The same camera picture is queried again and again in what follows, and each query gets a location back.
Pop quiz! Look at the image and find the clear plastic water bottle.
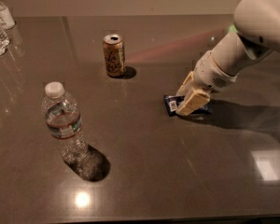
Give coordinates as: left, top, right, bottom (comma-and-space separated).
41, 81, 88, 165

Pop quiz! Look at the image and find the background bottle with white label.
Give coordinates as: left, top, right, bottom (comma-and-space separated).
0, 2, 16, 30

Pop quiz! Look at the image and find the blue rxbar blueberry wrapper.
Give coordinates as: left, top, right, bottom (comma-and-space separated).
163, 95, 213, 117

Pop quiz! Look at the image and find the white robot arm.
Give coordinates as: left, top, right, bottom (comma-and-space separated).
176, 0, 280, 116

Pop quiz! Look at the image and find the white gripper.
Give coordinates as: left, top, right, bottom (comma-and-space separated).
175, 50, 236, 116

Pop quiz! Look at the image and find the gold La Croix can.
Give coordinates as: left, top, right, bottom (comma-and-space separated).
103, 34, 125, 77

